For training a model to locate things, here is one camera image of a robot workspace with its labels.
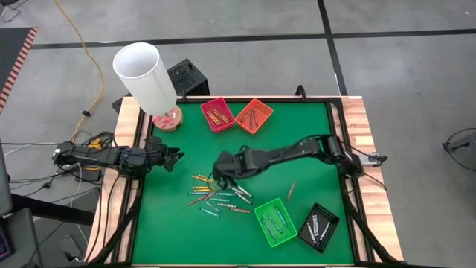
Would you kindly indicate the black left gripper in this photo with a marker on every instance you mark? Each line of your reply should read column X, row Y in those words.
column 156, row 158

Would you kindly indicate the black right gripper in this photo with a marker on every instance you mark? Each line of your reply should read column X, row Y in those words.
column 234, row 165

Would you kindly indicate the brown crayon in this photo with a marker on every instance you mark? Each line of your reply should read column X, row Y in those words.
column 291, row 190
column 250, row 121
column 256, row 118
column 212, row 194
column 240, row 210
column 253, row 119
column 197, row 201
column 246, row 116

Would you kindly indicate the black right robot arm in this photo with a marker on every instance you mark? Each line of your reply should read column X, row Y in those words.
column 297, row 150

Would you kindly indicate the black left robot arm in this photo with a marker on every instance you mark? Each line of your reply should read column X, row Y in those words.
column 96, row 156

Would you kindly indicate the pink plastic basket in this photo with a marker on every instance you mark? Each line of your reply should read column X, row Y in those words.
column 227, row 126

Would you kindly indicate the light wooden side board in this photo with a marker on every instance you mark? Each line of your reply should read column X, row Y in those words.
column 353, row 111
column 126, row 123

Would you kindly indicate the yellow power plug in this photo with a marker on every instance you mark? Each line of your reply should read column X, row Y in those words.
column 96, row 142

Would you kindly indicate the black perforated box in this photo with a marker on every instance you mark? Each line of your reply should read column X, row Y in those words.
column 186, row 78

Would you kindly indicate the orange plastic basket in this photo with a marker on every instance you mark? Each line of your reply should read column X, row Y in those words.
column 264, row 109

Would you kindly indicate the green plastic basket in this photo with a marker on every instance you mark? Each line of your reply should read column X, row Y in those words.
column 290, row 234

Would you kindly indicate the white shade table lamp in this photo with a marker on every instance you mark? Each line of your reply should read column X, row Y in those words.
column 145, row 78

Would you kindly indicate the black plastic basket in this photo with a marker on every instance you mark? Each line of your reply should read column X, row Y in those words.
column 323, row 214

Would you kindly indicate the black floor beam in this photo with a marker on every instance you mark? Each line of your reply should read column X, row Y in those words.
column 52, row 211

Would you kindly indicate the grey equipment cabinet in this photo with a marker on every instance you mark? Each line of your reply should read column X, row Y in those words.
column 20, row 234

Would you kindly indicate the black mat orange striped edge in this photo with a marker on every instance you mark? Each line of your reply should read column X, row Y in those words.
column 13, row 56

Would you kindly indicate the black round floor stand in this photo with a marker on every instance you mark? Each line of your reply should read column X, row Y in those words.
column 459, row 143

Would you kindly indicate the black aluminium table frame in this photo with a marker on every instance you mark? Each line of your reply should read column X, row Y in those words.
column 260, row 99

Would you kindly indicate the black curved bracket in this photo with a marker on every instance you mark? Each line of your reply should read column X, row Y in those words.
column 300, row 91

